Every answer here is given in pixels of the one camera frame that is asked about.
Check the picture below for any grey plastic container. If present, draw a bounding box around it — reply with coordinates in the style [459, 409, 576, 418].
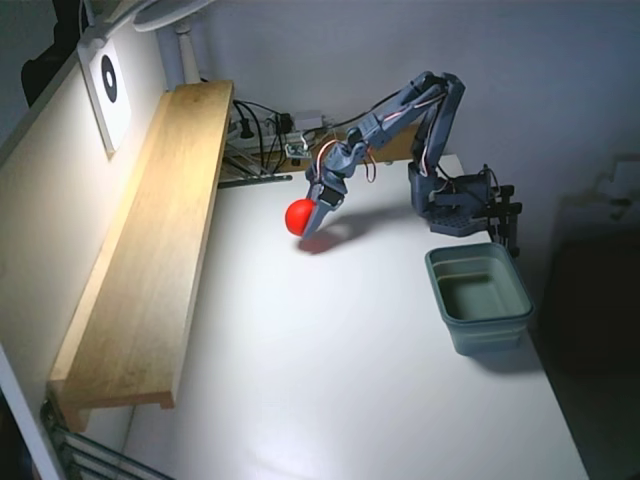
[424, 243, 536, 358]

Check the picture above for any white board with black ring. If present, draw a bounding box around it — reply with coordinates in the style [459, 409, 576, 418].
[76, 36, 134, 161]

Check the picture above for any grey metal rack frame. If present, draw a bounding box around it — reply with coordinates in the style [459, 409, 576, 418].
[217, 153, 294, 190]
[39, 399, 177, 480]

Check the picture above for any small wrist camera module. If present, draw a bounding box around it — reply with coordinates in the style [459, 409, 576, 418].
[283, 141, 314, 167]

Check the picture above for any grey blue gripper body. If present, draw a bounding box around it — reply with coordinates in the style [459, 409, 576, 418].
[304, 143, 359, 208]

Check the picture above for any black table clamp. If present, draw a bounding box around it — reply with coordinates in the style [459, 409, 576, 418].
[485, 183, 524, 257]

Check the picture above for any red ball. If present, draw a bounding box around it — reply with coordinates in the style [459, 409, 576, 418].
[284, 198, 318, 238]

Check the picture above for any white red camera wire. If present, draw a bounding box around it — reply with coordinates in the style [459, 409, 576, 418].
[299, 127, 382, 185]

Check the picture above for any grey power adapter box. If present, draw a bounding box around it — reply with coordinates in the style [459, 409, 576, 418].
[291, 110, 326, 129]

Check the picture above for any white lamp pole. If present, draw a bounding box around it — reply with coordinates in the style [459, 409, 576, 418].
[171, 27, 200, 84]

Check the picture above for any white power strip with cables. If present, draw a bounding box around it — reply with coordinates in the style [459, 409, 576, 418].
[230, 98, 295, 174]

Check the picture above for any long wooden shelf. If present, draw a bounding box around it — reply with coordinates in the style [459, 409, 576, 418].
[47, 79, 236, 434]

